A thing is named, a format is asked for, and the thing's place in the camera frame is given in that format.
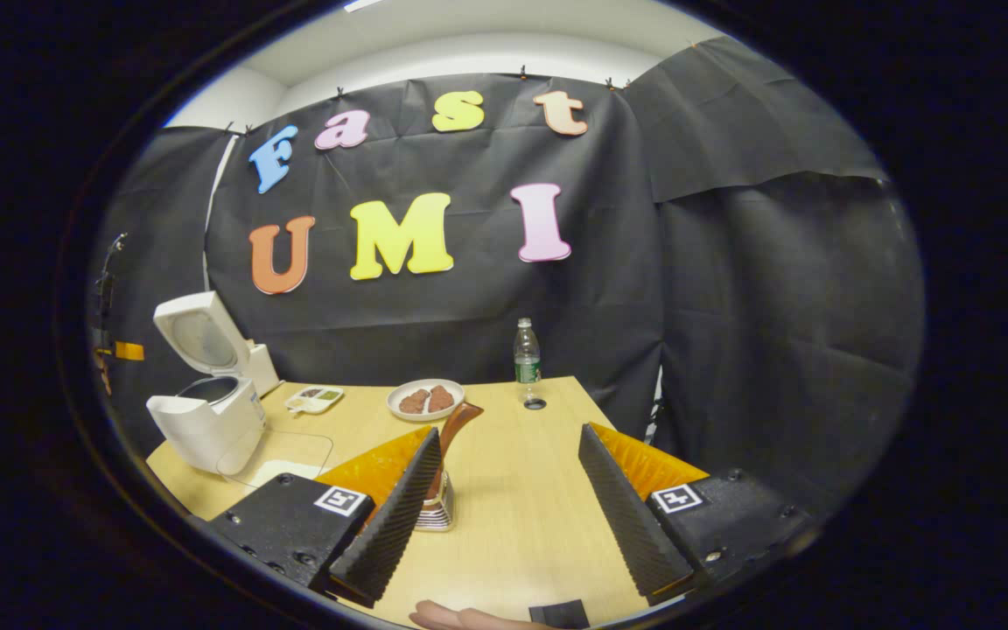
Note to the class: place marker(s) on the white round plate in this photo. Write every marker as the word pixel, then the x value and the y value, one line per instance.
pixel 425 418

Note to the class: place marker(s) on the black backdrop cloth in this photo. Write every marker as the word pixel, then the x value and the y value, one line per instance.
pixel 486 324

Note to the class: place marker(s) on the brown wooden spoon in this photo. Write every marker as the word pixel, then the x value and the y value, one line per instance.
pixel 456 424

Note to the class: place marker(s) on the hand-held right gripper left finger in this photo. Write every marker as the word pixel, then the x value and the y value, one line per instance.
pixel 390 525

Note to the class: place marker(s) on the brown food piece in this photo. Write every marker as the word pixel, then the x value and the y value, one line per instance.
pixel 414 402
pixel 441 398

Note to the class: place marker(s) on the white toaster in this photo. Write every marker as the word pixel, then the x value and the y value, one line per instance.
pixel 263 372

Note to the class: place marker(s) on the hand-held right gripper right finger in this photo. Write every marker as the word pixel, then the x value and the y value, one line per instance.
pixel 626 516

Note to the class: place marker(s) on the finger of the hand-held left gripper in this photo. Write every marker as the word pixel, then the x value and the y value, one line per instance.
pixel 129 352

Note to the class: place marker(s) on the long ceiling light panel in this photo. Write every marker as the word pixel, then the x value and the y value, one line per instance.
pixel 362 4

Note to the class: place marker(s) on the white rice cooker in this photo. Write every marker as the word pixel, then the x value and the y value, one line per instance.
pixel 206 420

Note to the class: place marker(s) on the clear green-label water bottle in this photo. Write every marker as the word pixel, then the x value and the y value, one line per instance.
pixel 528 363

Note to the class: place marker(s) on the white divided condiment tray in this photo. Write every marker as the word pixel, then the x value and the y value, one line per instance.
pixel 314 400

